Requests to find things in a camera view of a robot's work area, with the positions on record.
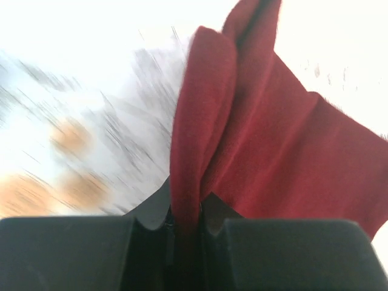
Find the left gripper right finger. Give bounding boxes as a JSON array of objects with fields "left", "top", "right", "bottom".
[{"left": 201, "top": 194, "right": 387, "bottom": 291}]

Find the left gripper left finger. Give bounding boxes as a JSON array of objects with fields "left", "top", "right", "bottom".
[{"left": 1, "top": 182, "right": 170, "bottom": 290}]

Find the dark red t-shirt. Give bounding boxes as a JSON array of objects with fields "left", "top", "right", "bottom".
[{"left": 170, "top": 1, "right": 387, "bottom": 236}]

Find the floral patterned table mat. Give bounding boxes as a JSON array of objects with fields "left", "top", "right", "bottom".
[{"left": 0, "top": 0, "right": 388, "bottom": 218}]

